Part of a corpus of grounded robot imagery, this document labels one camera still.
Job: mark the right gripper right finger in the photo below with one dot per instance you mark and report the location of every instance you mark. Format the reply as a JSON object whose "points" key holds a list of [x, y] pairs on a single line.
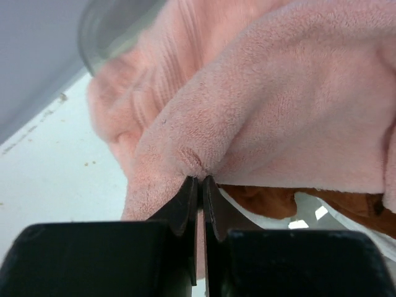
{"points": [[220, 216]]}

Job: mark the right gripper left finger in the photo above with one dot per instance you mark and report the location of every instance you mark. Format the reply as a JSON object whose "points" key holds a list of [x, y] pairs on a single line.
{"points": [[171, 235]]}

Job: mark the light pink towel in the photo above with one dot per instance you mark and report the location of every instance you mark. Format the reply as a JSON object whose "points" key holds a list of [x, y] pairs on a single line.
{"points": [[289, 94]]}

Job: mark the white cloth in bin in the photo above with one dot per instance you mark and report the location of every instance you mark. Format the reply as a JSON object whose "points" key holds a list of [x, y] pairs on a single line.
{"points": [[324, 219]]}

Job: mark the brown towel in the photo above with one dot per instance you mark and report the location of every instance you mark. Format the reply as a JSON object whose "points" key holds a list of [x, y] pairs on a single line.
{"points": [[279, 203]]}

